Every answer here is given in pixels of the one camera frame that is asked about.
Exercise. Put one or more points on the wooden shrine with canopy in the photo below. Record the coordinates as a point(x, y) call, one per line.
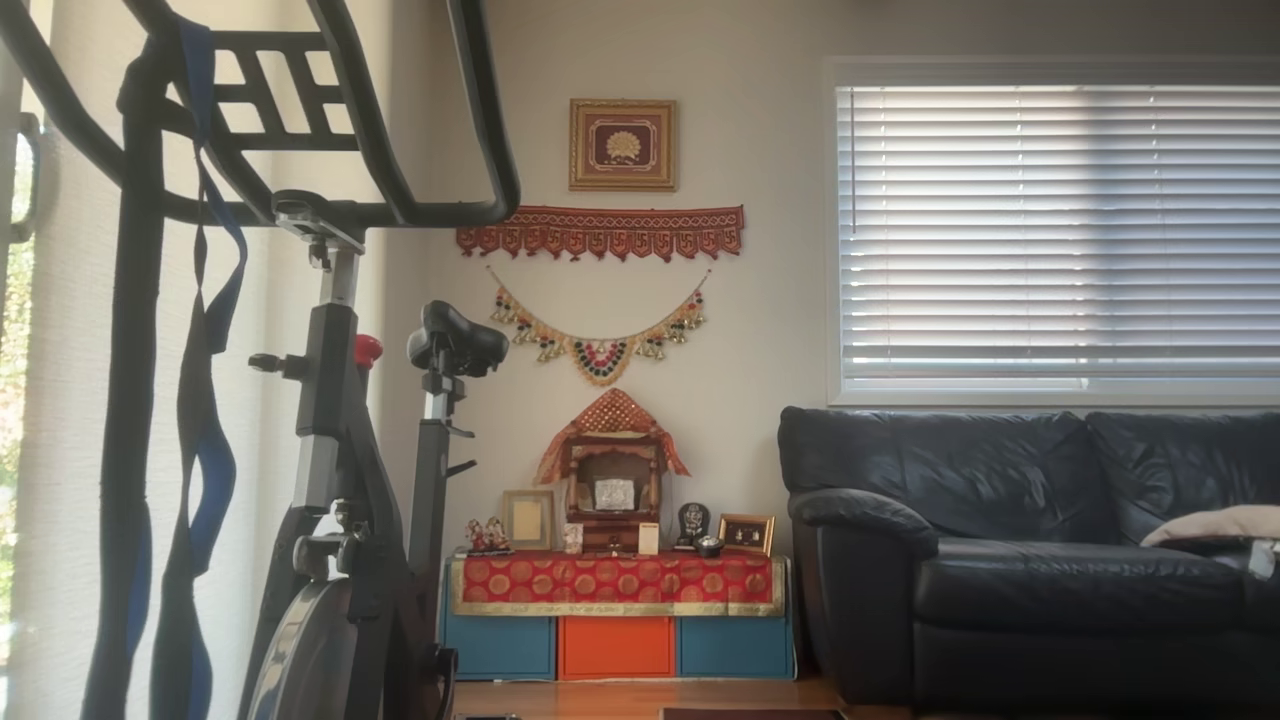
point(612, 420)

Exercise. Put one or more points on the dark idol statue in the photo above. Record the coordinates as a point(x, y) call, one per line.
point(692, 522)

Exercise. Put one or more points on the small white card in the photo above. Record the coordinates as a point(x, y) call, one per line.
point(649, 539)

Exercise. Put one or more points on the small decorated ornament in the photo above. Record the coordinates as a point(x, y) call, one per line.
point(573, 538)

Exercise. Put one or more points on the small black bowl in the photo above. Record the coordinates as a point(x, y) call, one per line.
point(708, 547)

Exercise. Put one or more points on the small gold framed picture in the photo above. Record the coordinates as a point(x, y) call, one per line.
point(746, 535)

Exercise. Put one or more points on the red gold patterned cloth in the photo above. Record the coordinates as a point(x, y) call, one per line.
point(615, 582)

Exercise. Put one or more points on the small colourful figurines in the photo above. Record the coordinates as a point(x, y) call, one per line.
point(488, 537)

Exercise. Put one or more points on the blue storage bin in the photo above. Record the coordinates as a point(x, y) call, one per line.
point(735, 647)
point(500, 648)

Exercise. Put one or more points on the black exercise bike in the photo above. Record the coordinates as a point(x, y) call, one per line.
point(340, 480)

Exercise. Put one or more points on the dark floor rug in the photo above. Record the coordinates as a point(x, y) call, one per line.
point(750, 714)

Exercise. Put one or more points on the black leather sofa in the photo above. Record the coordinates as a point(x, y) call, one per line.
point(1000, 600)

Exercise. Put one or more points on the white window blinds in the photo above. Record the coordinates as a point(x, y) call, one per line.
point(1060, 230)

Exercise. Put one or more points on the white sheer curtain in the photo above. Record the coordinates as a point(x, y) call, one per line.
point(70, 400)

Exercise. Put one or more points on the beige cushion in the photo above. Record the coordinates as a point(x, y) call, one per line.
point(1220, 522)

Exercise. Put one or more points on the beaded garland wall hanging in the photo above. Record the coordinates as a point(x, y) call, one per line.
point(598, 358)

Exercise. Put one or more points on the red embroidered wall hanging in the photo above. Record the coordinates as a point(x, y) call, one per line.
point(600, 230)

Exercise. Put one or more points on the gold photo frame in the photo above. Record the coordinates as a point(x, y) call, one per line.
point(527, 520)

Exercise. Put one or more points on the gold framed wall picture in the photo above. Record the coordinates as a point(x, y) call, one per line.
point(622, 145)

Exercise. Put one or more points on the white window frame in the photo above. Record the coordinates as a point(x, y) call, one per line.
point(831, 230)

